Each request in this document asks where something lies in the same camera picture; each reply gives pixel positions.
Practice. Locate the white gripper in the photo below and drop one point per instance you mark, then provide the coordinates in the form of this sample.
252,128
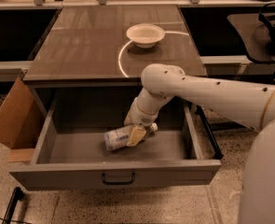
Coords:
139,118

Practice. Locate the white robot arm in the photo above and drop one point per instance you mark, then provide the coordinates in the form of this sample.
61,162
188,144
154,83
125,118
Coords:
249,104

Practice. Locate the grey open drawer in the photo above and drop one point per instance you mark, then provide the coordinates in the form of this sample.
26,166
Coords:
71,153

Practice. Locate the black floor bar right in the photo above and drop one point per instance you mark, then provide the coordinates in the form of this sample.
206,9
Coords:
217,151

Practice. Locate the black floor bar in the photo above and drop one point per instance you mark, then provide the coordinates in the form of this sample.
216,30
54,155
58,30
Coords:
217,151
17,195

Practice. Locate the grey cabinet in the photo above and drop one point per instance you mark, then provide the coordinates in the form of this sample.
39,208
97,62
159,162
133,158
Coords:
89,43

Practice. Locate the white bowl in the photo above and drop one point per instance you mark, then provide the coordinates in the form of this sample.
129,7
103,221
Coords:
145,35

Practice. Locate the brown cardboard box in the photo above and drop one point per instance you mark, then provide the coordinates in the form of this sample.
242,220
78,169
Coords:
21,122

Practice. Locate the black floor bar left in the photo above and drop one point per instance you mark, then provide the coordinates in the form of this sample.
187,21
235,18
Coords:
17,195

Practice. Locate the black drawer handle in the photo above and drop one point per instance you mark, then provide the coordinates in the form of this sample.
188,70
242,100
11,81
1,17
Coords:
118,180

